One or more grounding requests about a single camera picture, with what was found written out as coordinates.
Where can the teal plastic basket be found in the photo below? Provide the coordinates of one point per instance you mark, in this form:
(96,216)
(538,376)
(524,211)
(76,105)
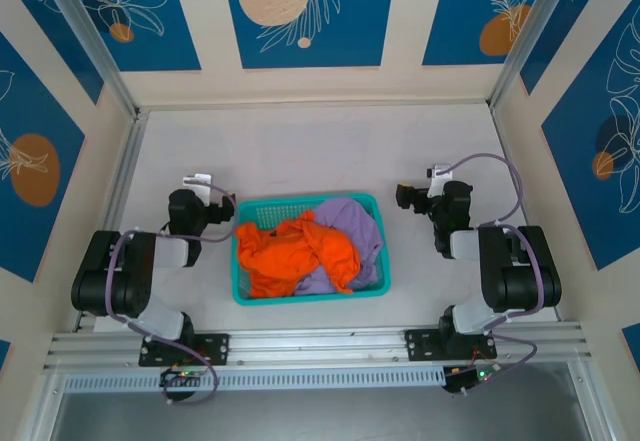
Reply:
(265,211)

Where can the orange t-shirt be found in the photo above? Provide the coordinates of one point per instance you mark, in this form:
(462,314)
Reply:
(280,261)

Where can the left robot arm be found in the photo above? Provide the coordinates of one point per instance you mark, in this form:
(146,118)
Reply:
(125,281)

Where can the purple t-shirt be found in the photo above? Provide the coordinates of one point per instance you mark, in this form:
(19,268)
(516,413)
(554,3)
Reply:
(345,221)

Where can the grey metal sheet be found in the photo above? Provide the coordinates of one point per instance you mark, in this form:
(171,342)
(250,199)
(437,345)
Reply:
(320,416)

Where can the aluminium table side rail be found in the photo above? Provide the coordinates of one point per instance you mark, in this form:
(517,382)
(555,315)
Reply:
(500,128)
(122,171)

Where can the blue floral wall panel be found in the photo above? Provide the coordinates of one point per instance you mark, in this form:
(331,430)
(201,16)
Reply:
(4,356)
(20,111)
(575,11)
(632,341)
(450,11)
(165,36)
(65,46)
(350,36)
(590,186)

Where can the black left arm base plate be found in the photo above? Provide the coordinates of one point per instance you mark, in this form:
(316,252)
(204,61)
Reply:
(215,348)

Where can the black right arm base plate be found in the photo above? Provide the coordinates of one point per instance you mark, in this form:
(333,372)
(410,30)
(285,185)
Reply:
(420,343)

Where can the aluminium mounting rail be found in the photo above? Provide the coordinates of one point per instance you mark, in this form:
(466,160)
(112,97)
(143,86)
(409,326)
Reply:
(320,343)

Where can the aluminium frame post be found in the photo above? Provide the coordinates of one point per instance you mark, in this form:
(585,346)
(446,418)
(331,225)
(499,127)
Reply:
(95,46)
(530,36)

